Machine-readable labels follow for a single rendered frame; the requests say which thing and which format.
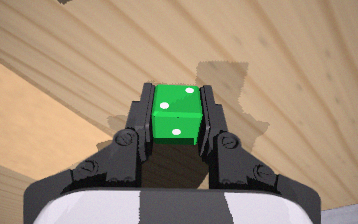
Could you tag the green die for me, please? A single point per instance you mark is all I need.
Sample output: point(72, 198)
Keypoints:
point(176, 114)

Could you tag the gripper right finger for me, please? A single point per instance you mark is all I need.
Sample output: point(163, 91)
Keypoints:
point(232, 167)

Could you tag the peach flat mat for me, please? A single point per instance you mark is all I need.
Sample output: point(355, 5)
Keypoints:
point(40, 134)

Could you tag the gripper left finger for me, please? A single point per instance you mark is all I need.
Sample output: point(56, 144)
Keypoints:
point(117, 165)

